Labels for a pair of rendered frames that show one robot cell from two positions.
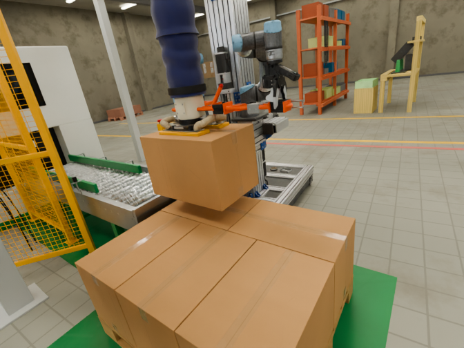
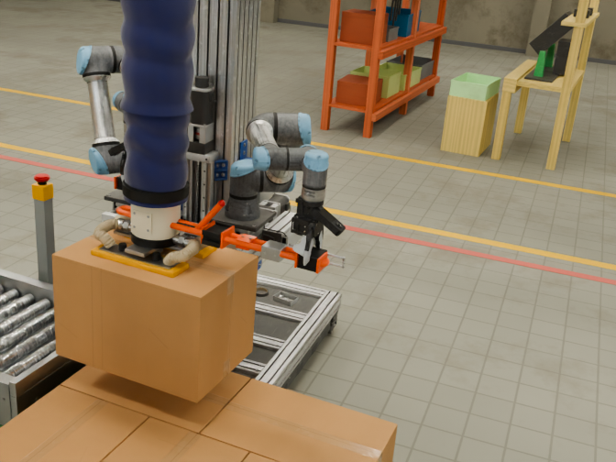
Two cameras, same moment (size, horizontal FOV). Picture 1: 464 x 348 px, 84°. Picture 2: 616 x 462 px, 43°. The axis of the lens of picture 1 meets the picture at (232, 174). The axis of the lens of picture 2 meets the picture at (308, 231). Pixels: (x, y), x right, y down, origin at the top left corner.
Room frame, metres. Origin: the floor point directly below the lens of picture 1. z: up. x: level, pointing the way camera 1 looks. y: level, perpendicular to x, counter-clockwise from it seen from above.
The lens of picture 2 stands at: (-0.95, 0.41, 2.24)
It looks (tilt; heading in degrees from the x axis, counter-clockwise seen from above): 22 degrees down; 343
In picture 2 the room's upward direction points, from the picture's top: 5 degrees clockwise
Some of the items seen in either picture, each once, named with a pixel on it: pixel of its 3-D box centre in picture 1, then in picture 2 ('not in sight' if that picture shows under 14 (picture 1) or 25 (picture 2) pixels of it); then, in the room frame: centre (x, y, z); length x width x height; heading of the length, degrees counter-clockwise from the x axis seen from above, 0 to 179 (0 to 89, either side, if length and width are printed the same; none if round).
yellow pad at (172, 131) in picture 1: (182, 129); (139, 255); (1.55, 0.25, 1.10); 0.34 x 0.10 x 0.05; 51
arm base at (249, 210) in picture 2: (248, 109); (243, 203); (2.06, -0.21, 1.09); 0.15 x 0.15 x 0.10
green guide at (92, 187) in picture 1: (54, 178); not in sight; (2.59, 1.84, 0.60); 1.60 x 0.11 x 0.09; 51
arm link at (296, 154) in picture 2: (266, 38); (304, 159); (1.36, -0.26, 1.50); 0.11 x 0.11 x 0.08; 85
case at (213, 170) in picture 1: (200, 160); (157, 304); (1.60, 0.19, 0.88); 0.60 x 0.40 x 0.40; 51
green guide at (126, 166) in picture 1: (102, 161); not in sight; (3.01, 1.50, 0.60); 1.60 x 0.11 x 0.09; 51
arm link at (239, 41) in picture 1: (244, 46); (263, 141); (1.57, -0.17, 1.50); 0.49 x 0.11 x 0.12; 175
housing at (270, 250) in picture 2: (255, 108); (274, 250); (1.33, -0.17, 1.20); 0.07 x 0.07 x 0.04; 51
